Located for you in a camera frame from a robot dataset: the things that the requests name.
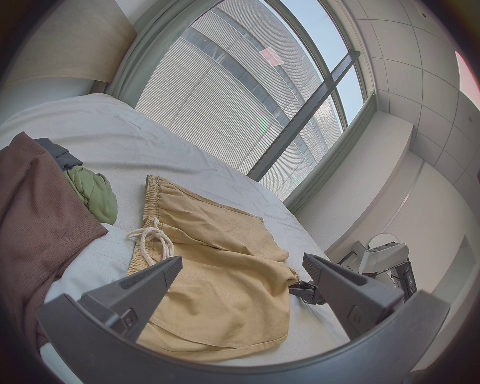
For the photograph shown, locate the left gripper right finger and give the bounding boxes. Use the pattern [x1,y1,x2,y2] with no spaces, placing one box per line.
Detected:
[302,253,406,343]

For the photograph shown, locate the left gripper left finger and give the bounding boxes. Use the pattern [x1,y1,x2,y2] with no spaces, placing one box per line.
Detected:
[80,256,184,340]

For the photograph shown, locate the tan drawstring shorts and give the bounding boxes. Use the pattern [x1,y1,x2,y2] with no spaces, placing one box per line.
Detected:
[127,175,301,362]

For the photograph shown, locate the white dressing table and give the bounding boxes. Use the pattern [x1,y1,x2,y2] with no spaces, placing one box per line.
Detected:
[337,241,370,271]

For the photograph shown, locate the green garment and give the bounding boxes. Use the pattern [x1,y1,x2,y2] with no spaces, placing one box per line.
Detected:
[63,166,119,226]

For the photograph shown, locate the brown garment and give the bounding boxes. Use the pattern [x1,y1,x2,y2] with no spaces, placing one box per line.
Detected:
[0,131,109,347]

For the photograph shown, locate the black garment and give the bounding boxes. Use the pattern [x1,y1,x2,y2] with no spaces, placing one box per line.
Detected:
[35,137,83,174]

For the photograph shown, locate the bed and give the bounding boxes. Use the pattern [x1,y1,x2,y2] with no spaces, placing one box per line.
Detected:
[0,0,354,366]

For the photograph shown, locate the window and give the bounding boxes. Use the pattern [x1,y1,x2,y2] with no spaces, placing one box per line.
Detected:
[134,0,367,201]

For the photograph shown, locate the square ceiling light panel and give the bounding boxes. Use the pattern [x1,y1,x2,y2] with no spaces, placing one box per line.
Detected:
[455,50,480,109]

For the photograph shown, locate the round wall mirror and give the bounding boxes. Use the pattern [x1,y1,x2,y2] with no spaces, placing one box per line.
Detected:
[369,233,398,250]

